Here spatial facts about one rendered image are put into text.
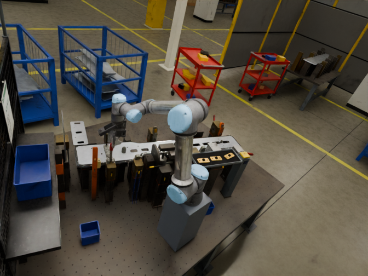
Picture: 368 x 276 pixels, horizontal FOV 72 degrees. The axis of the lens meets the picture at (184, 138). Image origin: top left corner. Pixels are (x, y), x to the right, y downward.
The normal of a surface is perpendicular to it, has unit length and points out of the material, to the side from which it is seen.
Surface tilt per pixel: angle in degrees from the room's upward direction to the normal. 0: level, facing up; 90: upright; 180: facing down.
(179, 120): 83
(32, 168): 0
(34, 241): 0
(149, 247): 0
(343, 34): 90
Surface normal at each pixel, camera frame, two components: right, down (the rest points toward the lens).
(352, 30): -0.71, 0.28
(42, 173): 0.23, -0.78
